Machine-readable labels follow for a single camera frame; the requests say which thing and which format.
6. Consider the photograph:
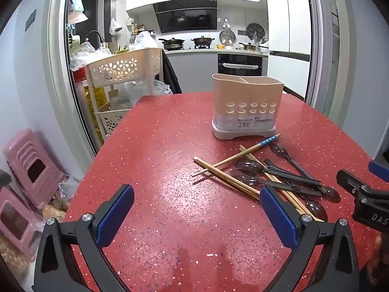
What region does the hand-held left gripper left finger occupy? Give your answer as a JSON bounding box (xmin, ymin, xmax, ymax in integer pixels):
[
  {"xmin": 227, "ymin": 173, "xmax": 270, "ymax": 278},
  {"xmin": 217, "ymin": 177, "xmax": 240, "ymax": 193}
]
[{"xmin": 32, "ymin": 184, "xmax": 135, "ymax": 292}]

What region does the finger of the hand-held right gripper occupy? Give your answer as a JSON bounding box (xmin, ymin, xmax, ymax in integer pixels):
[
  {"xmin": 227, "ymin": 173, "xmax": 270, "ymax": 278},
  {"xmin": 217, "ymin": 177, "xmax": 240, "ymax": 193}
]
[
  {"xmin": 336, "ymin": 169, "xmax": 365, "ymax": 195},
  {"xmin": 368, "ymin": 161, "xmax": 389, "ymax": 175}
]

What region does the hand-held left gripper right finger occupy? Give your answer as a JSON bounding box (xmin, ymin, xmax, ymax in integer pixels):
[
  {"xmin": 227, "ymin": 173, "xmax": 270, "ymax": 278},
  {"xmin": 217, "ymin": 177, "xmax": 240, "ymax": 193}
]
[{"xmin": 260, "ymin": 185, "xmax": 361, "ymax": 292}]

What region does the yellow patterned wooden chopstick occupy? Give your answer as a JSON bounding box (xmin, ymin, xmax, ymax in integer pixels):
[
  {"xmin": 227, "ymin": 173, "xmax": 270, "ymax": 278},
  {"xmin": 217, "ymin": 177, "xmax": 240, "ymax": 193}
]
[
  {"xmin": 240, "ymin": 147, "xmax": 323, "ymax": 223},
  {"xmin": 239, "ymin": 144, "xmax": 324, "ymax": 222}
]

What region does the plain wooden chopstick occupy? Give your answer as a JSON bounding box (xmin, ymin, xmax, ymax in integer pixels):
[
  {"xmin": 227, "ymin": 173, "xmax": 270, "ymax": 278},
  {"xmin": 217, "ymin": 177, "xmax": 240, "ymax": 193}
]
[
  {"xmin": 195, "ymin": 158, "xmax": 261, "ymax": 201},
  {"xmin": 194, "ymin": 156, "xmax": 261, "ymax": 198}
]

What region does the blue patterned wooden chopstick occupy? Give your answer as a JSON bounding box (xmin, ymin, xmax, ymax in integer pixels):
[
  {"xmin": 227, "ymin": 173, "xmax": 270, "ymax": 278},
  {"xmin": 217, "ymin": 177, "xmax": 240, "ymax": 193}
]
[{"xmin": 191, "ymin": 133, "xmax": 281, "ymax": 178}]

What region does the beige plastic utensil holder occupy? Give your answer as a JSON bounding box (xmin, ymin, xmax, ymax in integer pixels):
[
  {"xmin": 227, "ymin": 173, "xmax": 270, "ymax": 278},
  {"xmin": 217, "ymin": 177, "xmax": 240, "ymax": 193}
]
[{"xmin": 211, "ymin": 73, "xmax": 284, "ymax": 140}]

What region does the person's right hand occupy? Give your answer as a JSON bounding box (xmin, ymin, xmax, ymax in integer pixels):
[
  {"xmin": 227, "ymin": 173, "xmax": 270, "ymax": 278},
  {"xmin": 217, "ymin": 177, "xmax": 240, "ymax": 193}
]
[{"xmin": 366, "ymin": 234, "xmax": 389, "ymax": 280}]

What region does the bag of food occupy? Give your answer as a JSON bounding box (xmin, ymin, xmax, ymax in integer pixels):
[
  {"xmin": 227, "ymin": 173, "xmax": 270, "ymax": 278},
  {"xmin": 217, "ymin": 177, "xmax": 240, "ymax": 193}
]
[{"xmin": 43, "ymin": 201, "xmax": 68, "ymax": 223}]

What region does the pink plastic stool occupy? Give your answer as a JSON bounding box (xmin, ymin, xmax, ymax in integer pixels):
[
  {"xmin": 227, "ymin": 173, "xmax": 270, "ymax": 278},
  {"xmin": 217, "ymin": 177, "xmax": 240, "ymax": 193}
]
[
  {"xmin": 3, "ymin": 128, "xmax": 65, "ymax": 210},
  {"xmin": 0, "ymin": 185, "xmax": 40, "ymax": 262}
]

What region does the yellow oil bottle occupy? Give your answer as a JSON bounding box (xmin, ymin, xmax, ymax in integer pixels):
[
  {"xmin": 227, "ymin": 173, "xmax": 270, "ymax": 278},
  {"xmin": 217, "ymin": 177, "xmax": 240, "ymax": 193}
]
[{"xmin": 83, "ymin": 85, "xmax": 105, "ymax": 140}]

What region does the clear plastic bag in cart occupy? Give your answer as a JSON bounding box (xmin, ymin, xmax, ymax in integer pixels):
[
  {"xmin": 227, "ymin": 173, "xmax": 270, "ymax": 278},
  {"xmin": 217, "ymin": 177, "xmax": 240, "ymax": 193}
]
[{"xmin": 111, "ymin": 79, "xmax": 172, "ymax": 110}]

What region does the cream plastic storage cart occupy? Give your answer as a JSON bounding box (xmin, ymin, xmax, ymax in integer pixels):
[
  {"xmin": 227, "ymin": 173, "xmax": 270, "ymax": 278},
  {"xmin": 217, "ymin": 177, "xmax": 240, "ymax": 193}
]
[{"xmin": 85, "ymin": 48, "xmax": 163, "ymax": 140}]

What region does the black hanging garment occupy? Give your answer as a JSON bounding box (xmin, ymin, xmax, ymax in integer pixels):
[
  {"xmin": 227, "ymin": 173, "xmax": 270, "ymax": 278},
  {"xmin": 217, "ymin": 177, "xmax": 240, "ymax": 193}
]
[{"xmin": 161, "ymin": 50, "xmax": 183, "ymax": 95}]

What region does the black built-in oven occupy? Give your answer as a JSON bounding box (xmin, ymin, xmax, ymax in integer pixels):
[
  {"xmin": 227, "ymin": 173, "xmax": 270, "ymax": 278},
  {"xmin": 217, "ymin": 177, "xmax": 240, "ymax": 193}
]
[{"xmin": 218, "ymin": 53, "xmax": 263, "ymax": 77}]

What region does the crumpled clear plastic bag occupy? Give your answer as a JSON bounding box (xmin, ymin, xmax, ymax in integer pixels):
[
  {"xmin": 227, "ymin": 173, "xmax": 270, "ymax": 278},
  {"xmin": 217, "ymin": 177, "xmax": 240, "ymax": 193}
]
[{"xmin": 70, "ymin": 41, "xmax": 114, "ymax": 70}]

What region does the white refrigerator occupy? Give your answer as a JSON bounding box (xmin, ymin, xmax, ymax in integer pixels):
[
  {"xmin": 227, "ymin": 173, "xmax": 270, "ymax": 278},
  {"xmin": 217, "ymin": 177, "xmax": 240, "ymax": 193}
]
[{"xmin": 267, "ymin": 0, "xmax": 313, "ymax": 98}]

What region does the tall clear plastic bag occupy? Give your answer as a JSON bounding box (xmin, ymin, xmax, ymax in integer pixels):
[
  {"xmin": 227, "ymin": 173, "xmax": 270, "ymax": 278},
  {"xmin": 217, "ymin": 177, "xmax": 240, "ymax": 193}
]
[{"xmin": 134, "ymin": 32, "xmax": 159, "ymax": 51}]

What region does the round metal steamer rack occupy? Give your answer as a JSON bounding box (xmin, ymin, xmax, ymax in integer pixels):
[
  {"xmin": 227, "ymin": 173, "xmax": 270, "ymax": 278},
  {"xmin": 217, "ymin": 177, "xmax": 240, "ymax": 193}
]
[{"xmin": 246, "ymin": 23, "xmax": 266, "ymax": 38}]

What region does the black wok with lid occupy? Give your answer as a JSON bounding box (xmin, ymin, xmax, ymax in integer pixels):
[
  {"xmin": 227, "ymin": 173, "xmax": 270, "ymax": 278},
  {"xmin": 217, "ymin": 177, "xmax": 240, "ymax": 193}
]
[{"xmin": 159, "ymin": 37, "xmax": 185, "ymax": 51}]

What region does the black kitchen faucet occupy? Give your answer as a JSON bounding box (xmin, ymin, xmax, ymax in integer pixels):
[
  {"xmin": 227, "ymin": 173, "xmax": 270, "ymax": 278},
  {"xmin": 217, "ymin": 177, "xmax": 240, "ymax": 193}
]
[{"xmin": 84, "ymin": 30, "xmax": 105, "ymax": 49}]

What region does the seasoning rack with bottles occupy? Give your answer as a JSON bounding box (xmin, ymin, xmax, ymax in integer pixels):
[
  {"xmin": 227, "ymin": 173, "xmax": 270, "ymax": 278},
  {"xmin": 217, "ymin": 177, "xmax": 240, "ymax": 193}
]
[{"xmin": 129, "ymin": 23, "xmax": 155, "ymax": 37}]

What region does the hanging white plastic bag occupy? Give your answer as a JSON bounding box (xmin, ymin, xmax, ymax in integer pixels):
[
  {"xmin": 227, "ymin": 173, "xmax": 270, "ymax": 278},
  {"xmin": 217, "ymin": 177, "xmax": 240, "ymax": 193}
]
[{"xmin": 109, "ymin": 18, "xmax": 123, "ymax": 35}]

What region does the dark cooking pot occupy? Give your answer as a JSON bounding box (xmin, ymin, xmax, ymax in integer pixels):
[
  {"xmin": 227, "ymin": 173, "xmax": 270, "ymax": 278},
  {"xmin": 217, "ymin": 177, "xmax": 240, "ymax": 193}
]
[{"xmin": 191, "ymin": 36, "xmax": 215, "ymax": 49}]

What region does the black range hood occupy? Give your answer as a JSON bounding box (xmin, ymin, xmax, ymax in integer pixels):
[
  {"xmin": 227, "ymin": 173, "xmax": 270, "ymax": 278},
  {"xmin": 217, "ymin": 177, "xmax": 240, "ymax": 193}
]
[{"xmin": 152, "ymin": 0, "xmax": 219, "ymax": 34}]

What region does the dark wall panel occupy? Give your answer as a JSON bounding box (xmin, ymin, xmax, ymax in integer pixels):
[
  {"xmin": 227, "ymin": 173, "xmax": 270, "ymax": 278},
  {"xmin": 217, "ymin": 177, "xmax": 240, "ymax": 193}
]
[{"xmin": 26, "ymin": 9, "xmax": 37, "ymax": 31}]

